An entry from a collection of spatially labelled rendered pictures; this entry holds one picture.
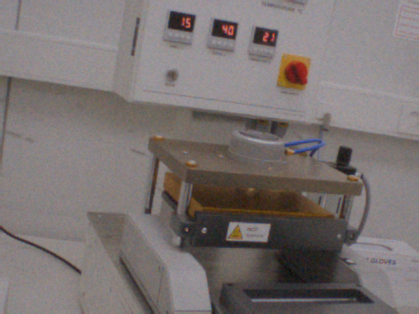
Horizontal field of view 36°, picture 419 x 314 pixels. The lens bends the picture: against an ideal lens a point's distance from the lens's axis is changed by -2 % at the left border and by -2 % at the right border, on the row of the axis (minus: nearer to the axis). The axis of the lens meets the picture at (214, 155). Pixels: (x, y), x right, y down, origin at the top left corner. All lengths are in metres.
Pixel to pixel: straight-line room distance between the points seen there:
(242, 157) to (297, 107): 0.23
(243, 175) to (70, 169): 0.73
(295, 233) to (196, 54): 0.32
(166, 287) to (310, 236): 0.23
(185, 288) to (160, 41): 0.40
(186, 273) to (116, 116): 0.76
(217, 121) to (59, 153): 0.53
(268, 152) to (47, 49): 0.67
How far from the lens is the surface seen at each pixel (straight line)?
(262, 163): 0.91
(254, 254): 1.10
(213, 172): 0.83
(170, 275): 0.78
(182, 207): 0.84
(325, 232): 0.92
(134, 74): 1.00
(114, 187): 1.52
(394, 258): 1.51
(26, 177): 1.53
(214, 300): 0.79
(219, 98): 1.05
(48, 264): 1.40
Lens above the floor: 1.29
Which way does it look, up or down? 11 degrees down
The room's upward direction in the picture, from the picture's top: 10 degrees clockwise
